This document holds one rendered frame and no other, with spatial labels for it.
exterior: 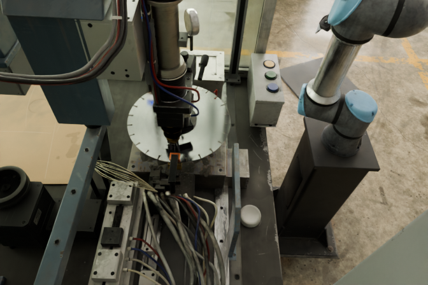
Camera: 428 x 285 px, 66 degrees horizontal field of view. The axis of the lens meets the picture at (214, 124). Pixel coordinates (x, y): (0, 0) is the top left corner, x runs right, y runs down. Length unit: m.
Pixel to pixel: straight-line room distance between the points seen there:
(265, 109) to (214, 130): 0.29
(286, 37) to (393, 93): 1.02
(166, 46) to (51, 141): 0.82
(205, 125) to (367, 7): 0.55
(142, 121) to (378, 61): 2.50
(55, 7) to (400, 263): 0.51
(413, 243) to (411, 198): 2.19
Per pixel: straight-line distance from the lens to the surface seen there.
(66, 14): 0.55
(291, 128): 2.37
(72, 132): 1.36
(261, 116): 1.29
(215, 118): 1.07
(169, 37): 0.62
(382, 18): 0.92
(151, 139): 1.02
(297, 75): 2.76
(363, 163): 1.37
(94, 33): 0.57
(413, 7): 0.93
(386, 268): 0.21
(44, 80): 0.35
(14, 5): 0.58
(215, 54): 1.39
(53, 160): 1.30
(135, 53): 0.57
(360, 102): 1.23
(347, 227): 2.09
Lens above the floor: 1.76
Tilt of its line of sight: 50 degrees down
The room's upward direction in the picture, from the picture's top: 5 degrees clockwise
